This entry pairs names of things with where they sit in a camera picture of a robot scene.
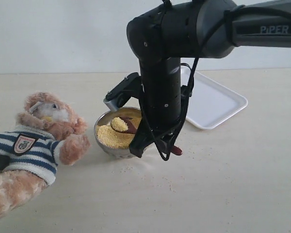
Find dark red wooden spoon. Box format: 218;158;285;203
110;116;183;156

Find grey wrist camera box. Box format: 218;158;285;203
103;72;142;112

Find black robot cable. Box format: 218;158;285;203
138;0;291;161

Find white plastic tray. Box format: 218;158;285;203
186;72;248;130

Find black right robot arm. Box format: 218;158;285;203
127;0;291;160

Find yellow millet grains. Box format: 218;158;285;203
96;123;134;149

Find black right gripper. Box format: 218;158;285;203
129;84;187;157

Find plush teddy bear striped sweater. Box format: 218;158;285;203
0;92;90;218

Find stainless steel bowl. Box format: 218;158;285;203
94;107;141;159

